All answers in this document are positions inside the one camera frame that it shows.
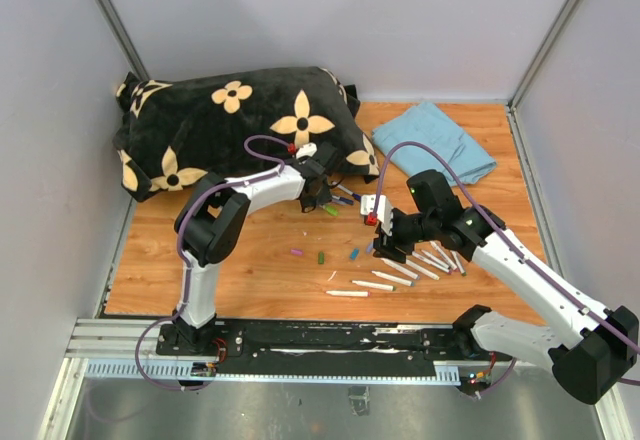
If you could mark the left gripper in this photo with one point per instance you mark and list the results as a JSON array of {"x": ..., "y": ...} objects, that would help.
[{"x": 324, "y": 198}]

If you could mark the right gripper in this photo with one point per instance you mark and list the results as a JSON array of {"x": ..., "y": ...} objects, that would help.
[{"x": 390, "y": 246}]

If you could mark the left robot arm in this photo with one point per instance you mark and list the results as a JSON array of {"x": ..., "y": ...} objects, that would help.
[{"x": 209, "y": 226}]

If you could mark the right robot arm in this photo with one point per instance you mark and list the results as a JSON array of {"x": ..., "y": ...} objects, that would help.
[{"x": 587, "y": 346}]

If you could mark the dark blue cap marker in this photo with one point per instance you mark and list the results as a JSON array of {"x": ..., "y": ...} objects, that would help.
[{"x": 349, "y": 192}]

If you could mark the light blue folded cloth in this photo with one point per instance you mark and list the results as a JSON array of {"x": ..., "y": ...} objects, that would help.
[{"x": 425, "y": 138}]

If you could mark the black floral pillow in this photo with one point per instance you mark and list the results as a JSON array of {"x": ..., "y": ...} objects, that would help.
[{"x": 175, "y": 132}]

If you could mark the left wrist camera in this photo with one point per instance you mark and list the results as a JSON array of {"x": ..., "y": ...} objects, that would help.
[{"x": 306, "y": 151}]

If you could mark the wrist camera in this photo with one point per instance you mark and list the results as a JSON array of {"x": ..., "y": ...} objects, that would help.
[
  {"x": 306, "y": 151},
  {"x": 377, "y": 211}
]

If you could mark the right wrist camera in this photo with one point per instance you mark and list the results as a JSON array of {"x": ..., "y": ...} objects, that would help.
[{"x": 377, "y": 211}]

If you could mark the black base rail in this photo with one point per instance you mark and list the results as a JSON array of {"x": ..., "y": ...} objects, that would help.
[{"x": 320, "y": 348}]

